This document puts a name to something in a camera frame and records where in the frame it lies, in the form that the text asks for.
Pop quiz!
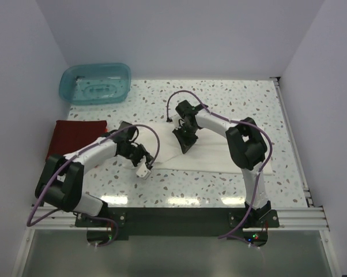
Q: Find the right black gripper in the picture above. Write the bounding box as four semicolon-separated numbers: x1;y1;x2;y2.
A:
172;123;198;154

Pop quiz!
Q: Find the white t shirt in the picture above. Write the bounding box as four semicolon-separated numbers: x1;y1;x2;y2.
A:
107;119;274;176

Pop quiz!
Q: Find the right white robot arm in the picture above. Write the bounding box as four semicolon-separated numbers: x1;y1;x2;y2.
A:
172;100;271;227

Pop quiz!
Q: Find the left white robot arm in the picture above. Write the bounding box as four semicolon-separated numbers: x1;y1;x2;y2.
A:
35;121;153;226

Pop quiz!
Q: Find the folded dark red shirt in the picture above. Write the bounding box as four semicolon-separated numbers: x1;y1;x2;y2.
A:
45;120;107;160

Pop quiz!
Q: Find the teal plastic bin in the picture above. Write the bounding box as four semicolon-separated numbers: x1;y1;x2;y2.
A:
59;63;131;106

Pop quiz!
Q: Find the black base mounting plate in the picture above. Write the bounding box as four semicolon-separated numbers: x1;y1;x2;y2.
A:
74;206;281;244

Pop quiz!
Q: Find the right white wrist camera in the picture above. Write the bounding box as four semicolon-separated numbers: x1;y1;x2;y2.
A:
166;115;184;128

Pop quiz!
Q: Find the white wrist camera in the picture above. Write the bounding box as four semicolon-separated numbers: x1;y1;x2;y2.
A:
135;162;151;180
166;115;184;128

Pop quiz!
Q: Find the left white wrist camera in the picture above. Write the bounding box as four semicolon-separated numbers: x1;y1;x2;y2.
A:
135;162;151;180

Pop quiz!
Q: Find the aluminium extrusion rail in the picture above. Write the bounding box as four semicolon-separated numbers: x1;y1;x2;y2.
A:
33;207;330;231

